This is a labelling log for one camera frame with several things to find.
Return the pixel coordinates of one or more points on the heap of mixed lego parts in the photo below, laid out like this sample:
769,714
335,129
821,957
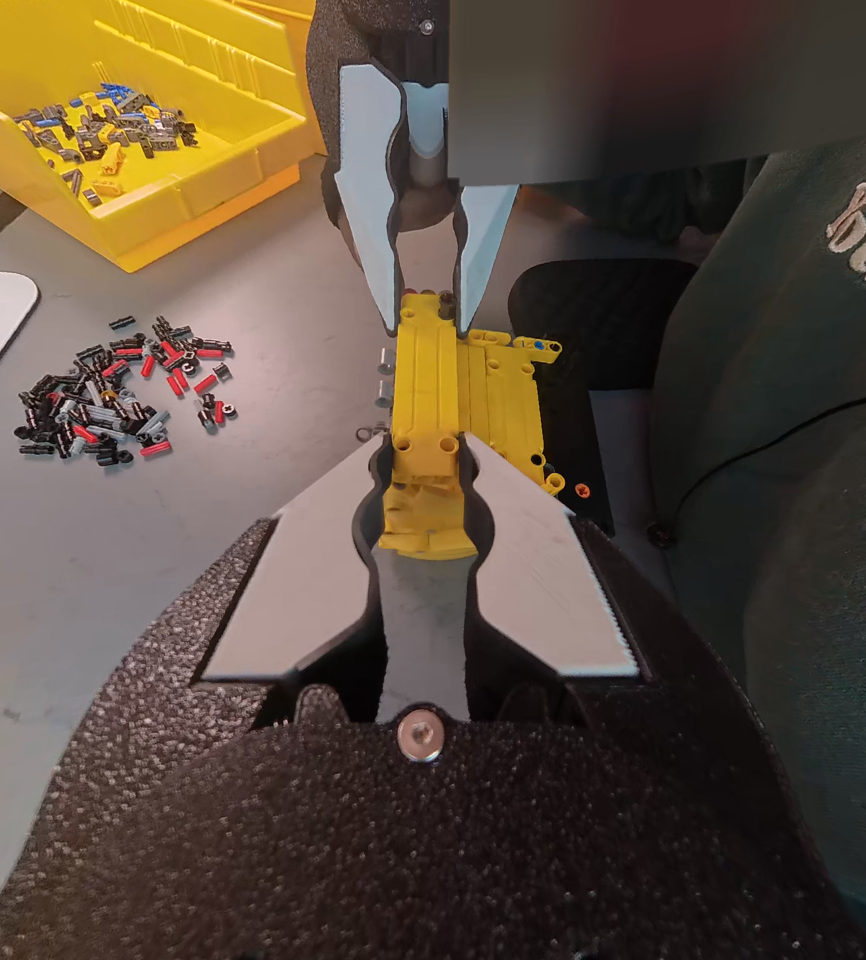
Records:
103,135

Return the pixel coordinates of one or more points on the yellow lego vehicle model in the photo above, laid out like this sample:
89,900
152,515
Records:
508,405

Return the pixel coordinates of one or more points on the person's right forearm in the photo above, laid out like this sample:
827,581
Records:
627,206

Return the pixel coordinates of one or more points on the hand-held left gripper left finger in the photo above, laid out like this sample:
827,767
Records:
298,592

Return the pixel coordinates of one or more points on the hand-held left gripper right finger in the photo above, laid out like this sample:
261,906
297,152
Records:
545,592

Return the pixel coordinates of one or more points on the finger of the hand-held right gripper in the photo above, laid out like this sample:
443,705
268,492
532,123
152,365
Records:
361,150
485,232

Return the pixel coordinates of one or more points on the pile of small lego pins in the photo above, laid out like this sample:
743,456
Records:
103,405

